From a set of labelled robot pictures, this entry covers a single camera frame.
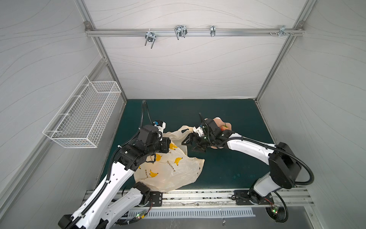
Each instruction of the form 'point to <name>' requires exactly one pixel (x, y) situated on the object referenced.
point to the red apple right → (224, 128)
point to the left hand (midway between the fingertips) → (168, 142)
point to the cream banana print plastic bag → (164, 171)
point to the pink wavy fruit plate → (220, 122)
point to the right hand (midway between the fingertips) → (186, 146)
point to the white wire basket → (82, 120)
